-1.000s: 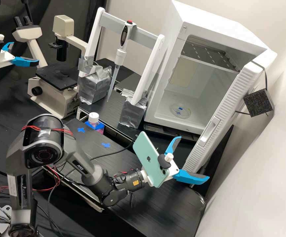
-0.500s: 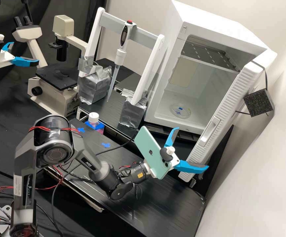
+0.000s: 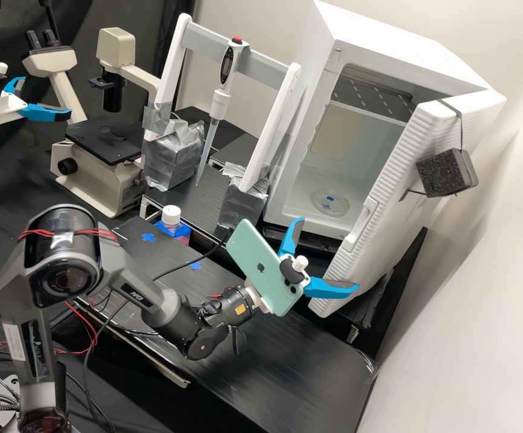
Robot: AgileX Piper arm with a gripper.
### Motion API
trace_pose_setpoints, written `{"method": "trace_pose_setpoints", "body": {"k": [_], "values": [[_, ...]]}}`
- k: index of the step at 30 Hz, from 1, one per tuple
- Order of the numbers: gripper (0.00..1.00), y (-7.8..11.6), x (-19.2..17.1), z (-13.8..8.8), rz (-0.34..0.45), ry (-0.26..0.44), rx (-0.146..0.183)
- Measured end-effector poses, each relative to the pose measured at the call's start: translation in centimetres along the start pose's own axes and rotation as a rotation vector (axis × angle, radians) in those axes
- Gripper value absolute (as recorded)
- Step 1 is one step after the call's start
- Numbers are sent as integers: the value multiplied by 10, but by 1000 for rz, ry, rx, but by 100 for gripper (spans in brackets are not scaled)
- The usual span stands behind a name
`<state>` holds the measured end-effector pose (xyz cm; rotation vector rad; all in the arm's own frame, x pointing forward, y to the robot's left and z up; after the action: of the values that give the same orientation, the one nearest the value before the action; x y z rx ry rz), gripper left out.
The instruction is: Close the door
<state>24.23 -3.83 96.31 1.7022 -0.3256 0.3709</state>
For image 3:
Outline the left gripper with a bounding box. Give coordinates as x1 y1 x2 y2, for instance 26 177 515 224
0 76 73 127

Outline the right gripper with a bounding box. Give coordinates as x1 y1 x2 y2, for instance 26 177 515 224
244 216 361 316

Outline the incubator door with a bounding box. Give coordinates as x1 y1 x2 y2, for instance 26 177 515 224
308 97 481 319

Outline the petri dish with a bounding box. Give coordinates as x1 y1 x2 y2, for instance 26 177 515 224
311 186 357 218

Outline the cream microscope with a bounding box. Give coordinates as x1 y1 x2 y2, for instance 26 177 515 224
20 26 162 220

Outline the black platform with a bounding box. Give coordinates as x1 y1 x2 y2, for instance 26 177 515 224
73 215 378 433
139 106 272 241

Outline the black tray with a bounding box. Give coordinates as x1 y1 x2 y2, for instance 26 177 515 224
208 132 262 171

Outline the small bottle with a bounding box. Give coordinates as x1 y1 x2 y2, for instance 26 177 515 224
160 205 182 235

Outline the pipette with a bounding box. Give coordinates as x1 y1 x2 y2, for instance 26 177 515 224
195 35 250 187

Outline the white pipette stand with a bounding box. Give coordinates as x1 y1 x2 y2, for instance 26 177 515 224
140 12 308 236

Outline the white incubator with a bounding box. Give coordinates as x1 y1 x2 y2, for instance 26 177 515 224
261 0 509 294

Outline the right wrist camera phone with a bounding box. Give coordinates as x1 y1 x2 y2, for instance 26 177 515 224
224 218 312 318

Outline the black cable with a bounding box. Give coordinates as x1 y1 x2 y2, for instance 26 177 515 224
150 232 235 283

